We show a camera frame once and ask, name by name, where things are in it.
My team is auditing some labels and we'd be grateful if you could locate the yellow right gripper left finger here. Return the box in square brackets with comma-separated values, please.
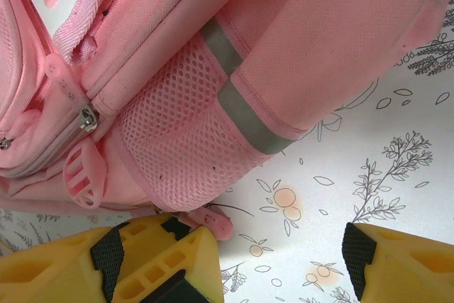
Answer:
[0, 212, 226, 303]

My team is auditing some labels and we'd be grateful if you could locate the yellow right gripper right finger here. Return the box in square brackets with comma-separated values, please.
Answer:
[340, 221, 454, 303]

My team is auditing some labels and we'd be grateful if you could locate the pink school backpack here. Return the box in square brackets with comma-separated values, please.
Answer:
[0, 0, 447, 243]

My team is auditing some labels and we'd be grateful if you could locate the floral printed table cover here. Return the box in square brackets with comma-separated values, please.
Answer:
[0, 0, 454, 303]

